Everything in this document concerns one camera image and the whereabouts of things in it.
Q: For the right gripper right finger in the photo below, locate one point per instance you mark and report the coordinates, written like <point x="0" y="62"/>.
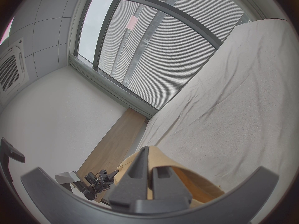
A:
<point x="172" y="192"/>

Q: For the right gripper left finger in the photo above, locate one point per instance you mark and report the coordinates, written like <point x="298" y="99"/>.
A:
<point x="126" y="190"/>

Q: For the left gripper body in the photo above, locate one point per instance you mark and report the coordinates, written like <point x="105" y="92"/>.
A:
<point x="108" y="180"/>

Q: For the tan shorts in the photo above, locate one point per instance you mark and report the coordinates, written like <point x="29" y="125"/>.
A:
<point x="200" y="190"/>

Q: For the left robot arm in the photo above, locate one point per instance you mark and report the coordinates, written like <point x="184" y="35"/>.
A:
<point x="67" y="176"/>

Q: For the bed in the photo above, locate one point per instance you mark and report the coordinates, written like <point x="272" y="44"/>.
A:
<point x="222" y="101"/>

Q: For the grey-green curtain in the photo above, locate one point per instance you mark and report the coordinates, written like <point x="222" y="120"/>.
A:
<point x="254" y="3"/>
<point x="112" y="87"/>

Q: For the window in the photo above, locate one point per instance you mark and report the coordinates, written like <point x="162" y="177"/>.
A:
<point x="163" y="55"/>

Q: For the white ceiling air vent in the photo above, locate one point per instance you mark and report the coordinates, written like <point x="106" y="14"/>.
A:
<point x="11" y="71"/>

